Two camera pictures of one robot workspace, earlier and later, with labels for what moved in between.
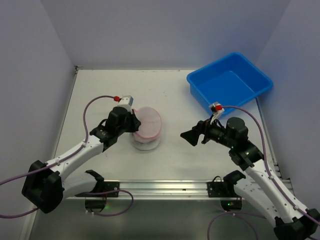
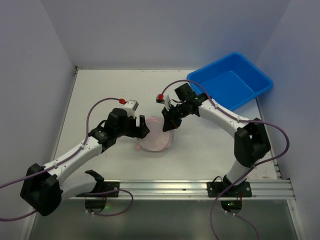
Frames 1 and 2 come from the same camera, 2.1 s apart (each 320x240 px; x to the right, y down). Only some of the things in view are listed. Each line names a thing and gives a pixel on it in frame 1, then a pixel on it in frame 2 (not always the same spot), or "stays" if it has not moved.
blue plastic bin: [230, 80] stays
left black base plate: [108, 186] stays
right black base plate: [219, 189] stays
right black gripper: [203, 132] -> [170, 115]
